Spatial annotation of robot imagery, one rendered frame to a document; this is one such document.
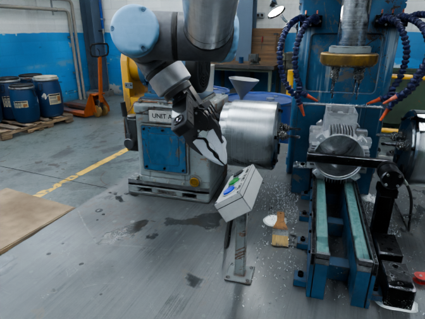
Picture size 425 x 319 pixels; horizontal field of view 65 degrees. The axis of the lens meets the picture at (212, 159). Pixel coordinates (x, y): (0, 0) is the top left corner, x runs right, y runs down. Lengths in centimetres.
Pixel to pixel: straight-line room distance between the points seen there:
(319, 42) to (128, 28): 92
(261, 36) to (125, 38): 564
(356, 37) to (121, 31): 77
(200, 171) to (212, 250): 32
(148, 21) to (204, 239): 67
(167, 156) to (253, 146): 32
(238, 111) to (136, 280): 63
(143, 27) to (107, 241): 68
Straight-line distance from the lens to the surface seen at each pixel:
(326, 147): 136
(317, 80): 144
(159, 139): 122
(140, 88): 141
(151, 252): 103
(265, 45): 623
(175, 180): 126
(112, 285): 94
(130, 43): 65
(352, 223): 100
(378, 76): 145
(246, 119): 115
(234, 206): 73
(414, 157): 118
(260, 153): 115
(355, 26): 120
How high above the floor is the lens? 141
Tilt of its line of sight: 21 degrees down
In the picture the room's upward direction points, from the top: straight up
